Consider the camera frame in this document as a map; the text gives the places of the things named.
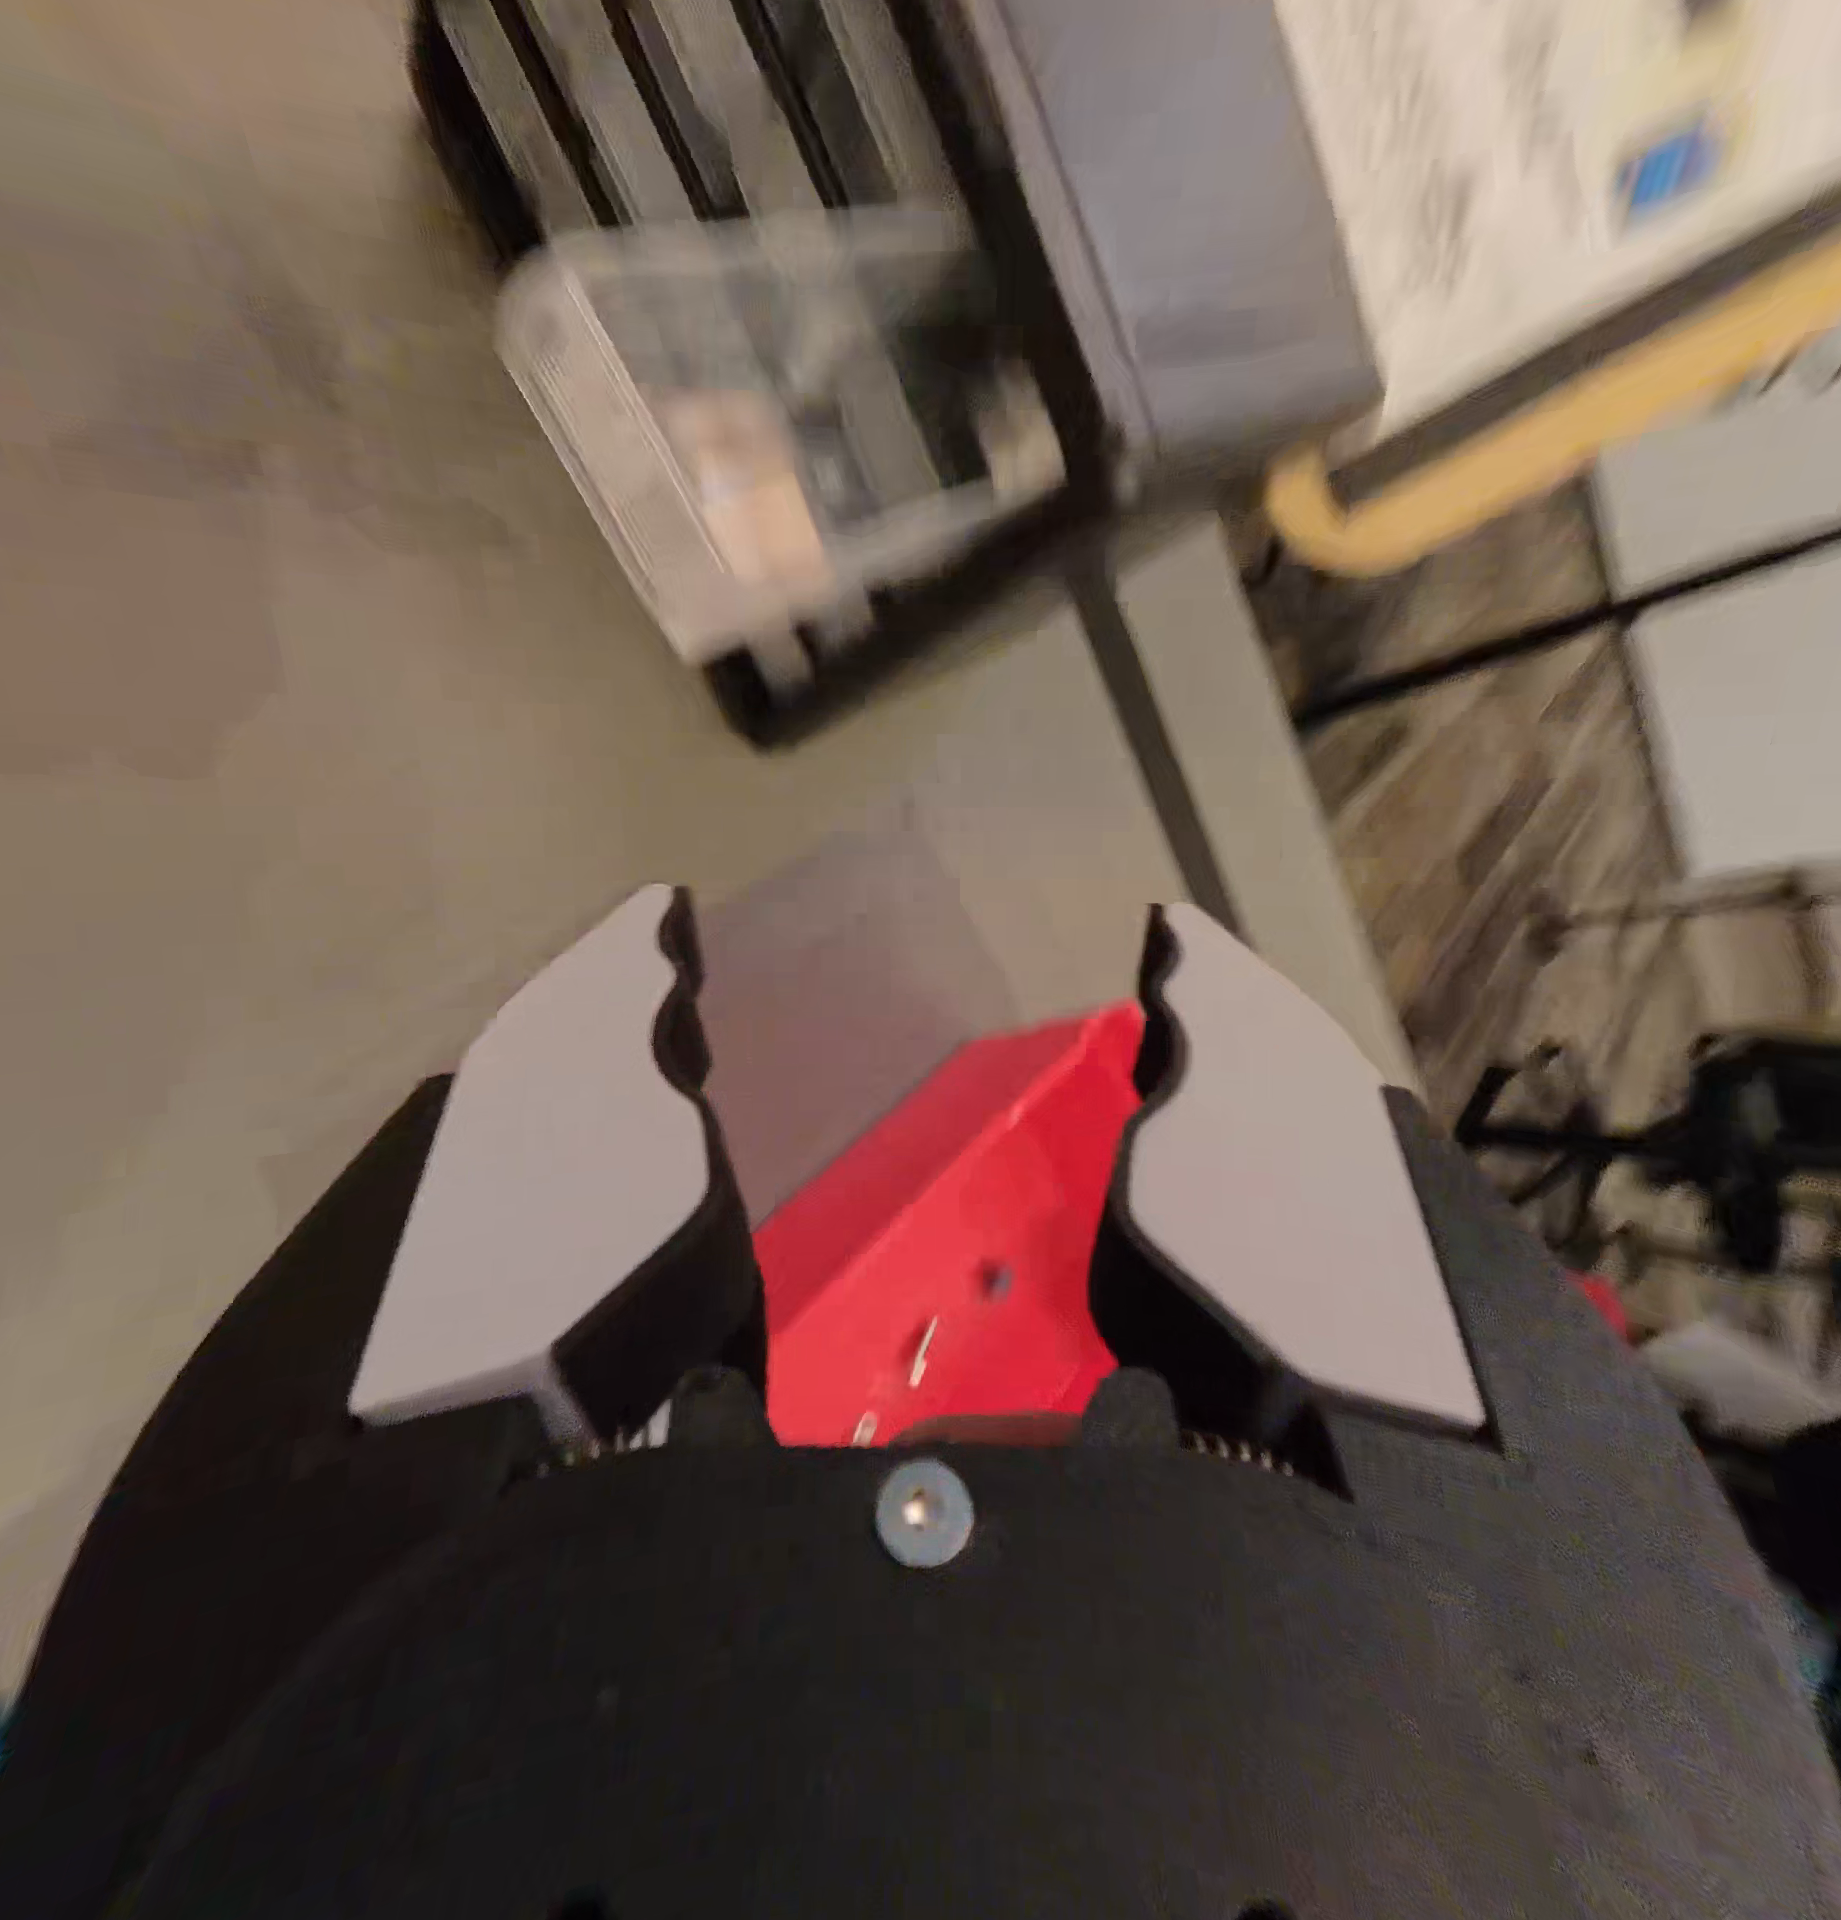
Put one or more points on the printed instruction sheet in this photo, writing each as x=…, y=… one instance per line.
x=1461, y=180

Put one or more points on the rows of clear cabinet drawers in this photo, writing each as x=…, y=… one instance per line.
x=561, y=91

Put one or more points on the red box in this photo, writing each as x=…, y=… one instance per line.
x=936, y=1214

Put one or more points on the black drawer cabinet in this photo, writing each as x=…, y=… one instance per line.
x=1191, y=226

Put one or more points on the clear plastic corner drawer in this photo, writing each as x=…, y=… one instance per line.
x=666, y=421

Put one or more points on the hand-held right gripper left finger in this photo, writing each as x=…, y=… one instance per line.
x=546, y=1187

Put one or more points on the light wooden table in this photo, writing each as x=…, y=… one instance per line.
x=1461, y=503

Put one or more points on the white partition panel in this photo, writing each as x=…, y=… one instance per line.
x=1760, y=720

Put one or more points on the black stand pole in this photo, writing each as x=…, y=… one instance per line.
x=1461, y=648

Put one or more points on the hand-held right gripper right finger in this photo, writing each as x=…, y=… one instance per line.
x=1294, y=1200

